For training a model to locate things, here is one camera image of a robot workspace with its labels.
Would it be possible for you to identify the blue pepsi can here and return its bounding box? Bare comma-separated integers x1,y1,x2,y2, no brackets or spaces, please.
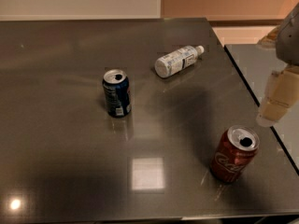
102,69,131,118

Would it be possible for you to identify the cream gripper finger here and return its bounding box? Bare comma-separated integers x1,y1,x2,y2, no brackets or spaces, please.
256,64,299,127
258,26,279,49

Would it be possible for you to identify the white plastic water bottle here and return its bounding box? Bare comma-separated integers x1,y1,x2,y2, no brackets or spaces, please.
154,46,205,78

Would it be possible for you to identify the red coke can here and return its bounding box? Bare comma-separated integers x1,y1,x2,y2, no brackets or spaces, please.
210,125,260,183

